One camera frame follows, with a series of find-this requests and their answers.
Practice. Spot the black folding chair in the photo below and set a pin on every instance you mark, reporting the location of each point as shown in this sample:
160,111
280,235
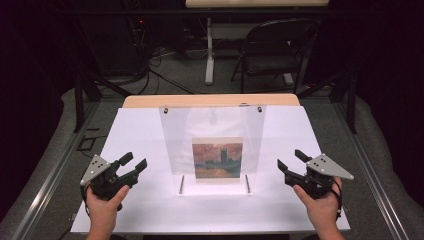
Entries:
273,63

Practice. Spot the painting jigsaw puzzle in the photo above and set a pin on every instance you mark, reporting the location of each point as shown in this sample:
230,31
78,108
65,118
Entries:
217,160

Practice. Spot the aluminium floor rail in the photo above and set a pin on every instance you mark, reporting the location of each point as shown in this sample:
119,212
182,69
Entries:
373,180
50,180

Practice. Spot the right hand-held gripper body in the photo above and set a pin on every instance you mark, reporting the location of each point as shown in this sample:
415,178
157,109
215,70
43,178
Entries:
316,176

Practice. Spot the dark computer tower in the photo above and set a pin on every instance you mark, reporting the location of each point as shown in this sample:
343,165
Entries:
113,43

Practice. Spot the light wooden table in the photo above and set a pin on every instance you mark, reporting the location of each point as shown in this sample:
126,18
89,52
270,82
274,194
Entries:
206,100

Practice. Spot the black metal stand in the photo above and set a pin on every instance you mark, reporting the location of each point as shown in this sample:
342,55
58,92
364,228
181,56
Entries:
79,100
350,100

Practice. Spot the clear acrylic stand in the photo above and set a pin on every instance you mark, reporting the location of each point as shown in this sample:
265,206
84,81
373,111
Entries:
176,140

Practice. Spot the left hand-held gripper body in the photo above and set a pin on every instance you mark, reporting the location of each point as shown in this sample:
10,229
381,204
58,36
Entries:
106,180

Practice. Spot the white-legged desk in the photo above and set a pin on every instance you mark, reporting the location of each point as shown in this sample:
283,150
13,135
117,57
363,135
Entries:
209,50

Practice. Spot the person's right hand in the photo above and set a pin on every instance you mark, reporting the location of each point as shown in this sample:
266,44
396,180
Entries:
320,206

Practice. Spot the white table cover sheet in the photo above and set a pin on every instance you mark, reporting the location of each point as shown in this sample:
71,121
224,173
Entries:
133,140

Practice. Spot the person's left hand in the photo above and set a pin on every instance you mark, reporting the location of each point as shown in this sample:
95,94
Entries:
103,210

